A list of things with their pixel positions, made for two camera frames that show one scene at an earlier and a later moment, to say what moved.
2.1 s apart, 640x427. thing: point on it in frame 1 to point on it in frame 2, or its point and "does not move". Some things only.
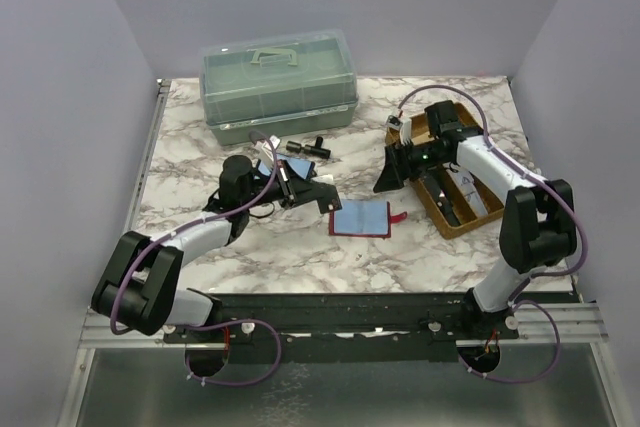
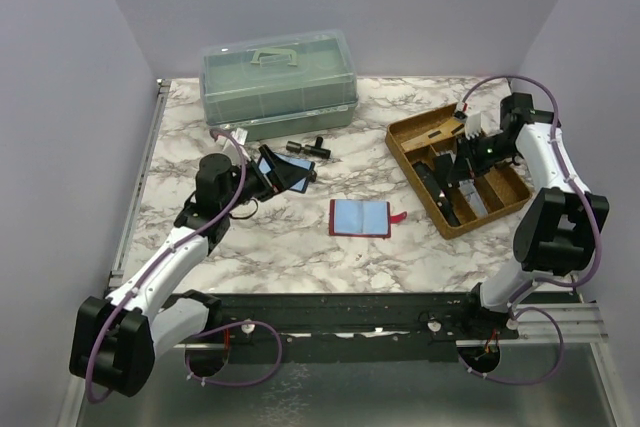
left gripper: (290, 187) to (267, 172)
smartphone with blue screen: (304, 167) does not move
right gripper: (403, 163) to (460, 167)
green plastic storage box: (278, 86) does not move
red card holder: (363, 219) does not move
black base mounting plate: (412, 327) does not move
